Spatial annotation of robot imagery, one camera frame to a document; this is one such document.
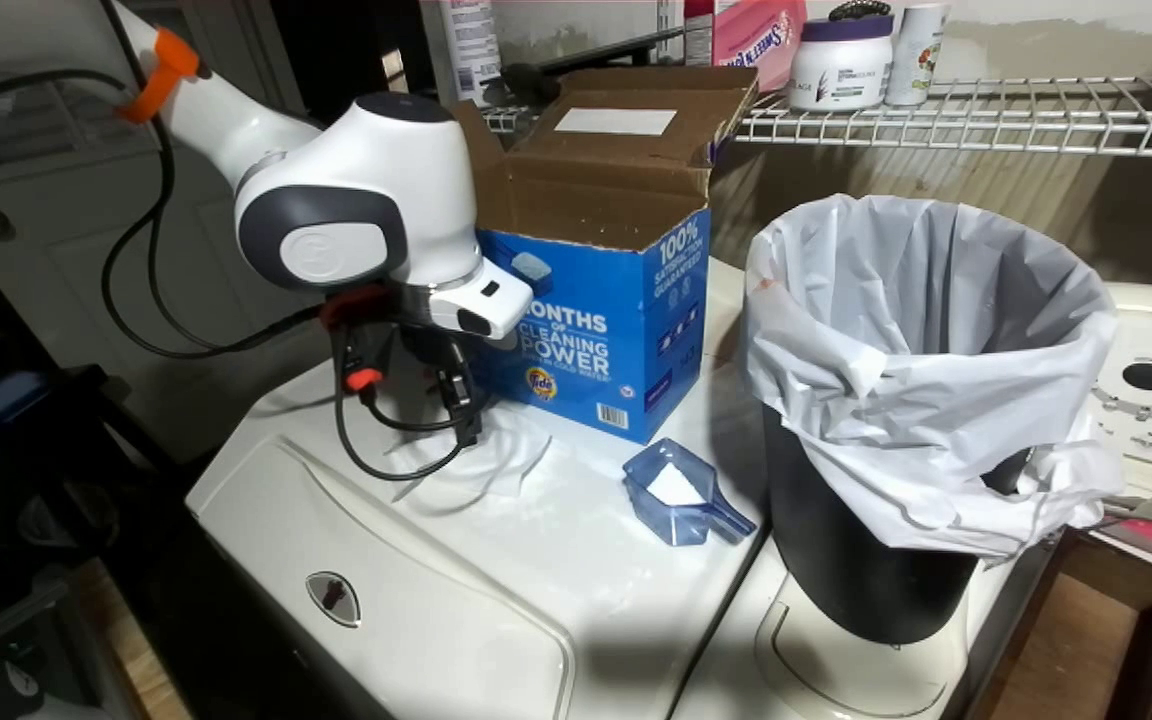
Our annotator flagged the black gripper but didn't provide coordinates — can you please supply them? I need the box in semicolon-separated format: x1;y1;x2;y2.
330;282;486;450

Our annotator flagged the black trash can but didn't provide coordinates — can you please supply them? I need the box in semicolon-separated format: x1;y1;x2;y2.
759;402;987;648

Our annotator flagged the white plastic trash bag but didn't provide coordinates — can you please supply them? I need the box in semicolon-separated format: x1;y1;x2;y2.
743;193;1128;564

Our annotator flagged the blue Tide detergent box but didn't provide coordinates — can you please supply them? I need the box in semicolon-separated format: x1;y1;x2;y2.
452;62;759;447

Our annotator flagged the white washing machine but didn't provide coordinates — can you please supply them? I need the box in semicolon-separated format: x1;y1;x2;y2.
185;254;776;720

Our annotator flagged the blue detergent scoop with powder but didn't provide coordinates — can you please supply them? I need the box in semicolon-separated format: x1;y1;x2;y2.
618;436;759;552

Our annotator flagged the tall white bottle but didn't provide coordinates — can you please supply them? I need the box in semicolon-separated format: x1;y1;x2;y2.
435;0;508;109

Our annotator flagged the wooden robot platform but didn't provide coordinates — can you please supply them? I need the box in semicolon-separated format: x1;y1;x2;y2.
66;555;197;720

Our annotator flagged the pink cardboard box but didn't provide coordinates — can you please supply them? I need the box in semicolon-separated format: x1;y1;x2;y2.
679;0;807;97

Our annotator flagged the white jar purple lid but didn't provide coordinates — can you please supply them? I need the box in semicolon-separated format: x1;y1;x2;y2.
783;10;898;115

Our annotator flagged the white printed canister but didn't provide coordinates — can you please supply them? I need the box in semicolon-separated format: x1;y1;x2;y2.
885;0;947;111

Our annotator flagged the dark wooden organizer tray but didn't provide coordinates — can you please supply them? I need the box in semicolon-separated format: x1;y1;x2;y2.
966;524;1152;720

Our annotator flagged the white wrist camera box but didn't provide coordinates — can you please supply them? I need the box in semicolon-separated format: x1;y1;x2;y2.
425;250;537;346

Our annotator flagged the black long-handled brush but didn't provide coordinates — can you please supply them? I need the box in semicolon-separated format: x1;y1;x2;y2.
483;22;687;111

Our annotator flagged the white wire shelf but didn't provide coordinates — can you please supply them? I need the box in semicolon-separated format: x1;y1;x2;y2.
480;72;1152;164

